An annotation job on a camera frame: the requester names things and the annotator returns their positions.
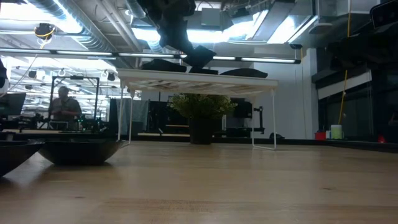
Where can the black box monitor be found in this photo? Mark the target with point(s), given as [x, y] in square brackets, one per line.
[243, 109]

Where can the long ceiling light bar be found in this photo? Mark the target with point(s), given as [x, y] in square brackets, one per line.
[146, 55]

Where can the small square black plate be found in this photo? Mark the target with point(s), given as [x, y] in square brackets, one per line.
[203, 70]

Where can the red cup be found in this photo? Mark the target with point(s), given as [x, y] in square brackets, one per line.
[320, 136]

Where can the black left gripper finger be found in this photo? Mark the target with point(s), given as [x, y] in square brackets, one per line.
[177, 42]

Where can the person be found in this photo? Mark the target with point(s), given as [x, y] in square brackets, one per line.
[65, 107]

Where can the light green cup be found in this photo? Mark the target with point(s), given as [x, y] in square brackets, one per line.
[336, 132]

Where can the small red object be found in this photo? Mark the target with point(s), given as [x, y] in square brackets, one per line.
[381, 138]

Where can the dark computer monitor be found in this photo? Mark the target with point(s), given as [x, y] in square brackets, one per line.
[12, 104]

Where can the green artificial potted plant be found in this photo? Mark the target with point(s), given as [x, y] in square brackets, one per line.
[202, 105]

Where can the black background rig frame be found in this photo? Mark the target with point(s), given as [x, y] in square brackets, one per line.
[93, 77]

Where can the black round ceiling device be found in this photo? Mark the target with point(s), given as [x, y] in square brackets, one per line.
[44, 31]

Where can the leaf-shaped black mini plate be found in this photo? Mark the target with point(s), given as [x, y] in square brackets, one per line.
[15, 155]
[81, 152]

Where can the grey curtain partition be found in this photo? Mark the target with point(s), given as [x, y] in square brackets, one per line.
[138, 113]

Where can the large black bowl right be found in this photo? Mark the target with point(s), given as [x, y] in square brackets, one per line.
[245, 74]

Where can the black monitor stand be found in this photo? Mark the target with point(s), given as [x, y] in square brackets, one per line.
[260, 119]

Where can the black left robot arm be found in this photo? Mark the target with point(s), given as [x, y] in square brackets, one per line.
[2, 73]

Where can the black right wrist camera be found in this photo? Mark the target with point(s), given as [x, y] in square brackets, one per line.
[385, 14]

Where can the black metal table frame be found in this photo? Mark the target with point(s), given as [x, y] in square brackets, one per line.
[295, 142]

